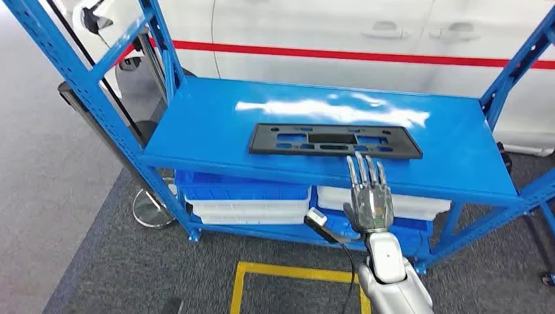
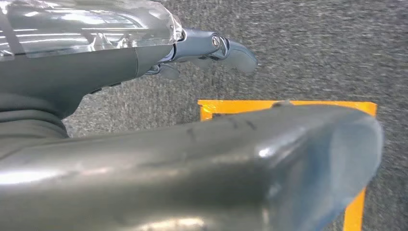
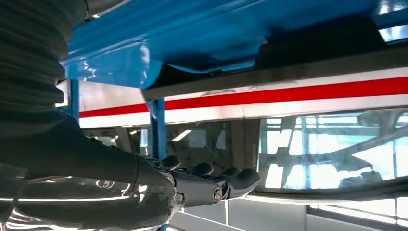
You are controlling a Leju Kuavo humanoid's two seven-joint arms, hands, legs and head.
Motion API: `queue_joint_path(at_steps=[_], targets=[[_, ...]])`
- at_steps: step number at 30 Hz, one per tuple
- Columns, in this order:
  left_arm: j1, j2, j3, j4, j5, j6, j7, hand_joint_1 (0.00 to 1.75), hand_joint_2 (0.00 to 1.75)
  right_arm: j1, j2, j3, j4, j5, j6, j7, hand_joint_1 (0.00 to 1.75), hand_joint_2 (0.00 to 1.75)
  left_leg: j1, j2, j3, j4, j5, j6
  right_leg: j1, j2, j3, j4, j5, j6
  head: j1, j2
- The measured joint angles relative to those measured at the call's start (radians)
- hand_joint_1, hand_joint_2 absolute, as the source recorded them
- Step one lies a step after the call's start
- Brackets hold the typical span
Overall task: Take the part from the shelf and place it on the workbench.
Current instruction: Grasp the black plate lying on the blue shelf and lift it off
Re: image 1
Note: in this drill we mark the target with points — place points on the blue plastic bin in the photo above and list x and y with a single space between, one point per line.
243 190
340 219

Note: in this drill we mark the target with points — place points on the red barrier belt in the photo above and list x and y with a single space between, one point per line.
347 55

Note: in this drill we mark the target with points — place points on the white car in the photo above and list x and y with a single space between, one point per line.
303 26

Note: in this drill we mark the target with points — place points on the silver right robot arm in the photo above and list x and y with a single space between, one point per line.
386 260

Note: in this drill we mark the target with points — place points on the black robot foot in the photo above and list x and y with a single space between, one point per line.
172 307

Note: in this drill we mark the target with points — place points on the black plastic frame part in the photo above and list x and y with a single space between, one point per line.
263 139

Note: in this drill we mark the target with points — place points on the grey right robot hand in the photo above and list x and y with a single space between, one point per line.
373 208

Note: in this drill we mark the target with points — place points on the yellow floor tape square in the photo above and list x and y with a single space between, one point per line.
295 272

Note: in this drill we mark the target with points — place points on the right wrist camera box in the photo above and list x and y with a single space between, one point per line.
316 216

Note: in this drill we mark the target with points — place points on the blue metal shelf rack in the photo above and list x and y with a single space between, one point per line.
208 138

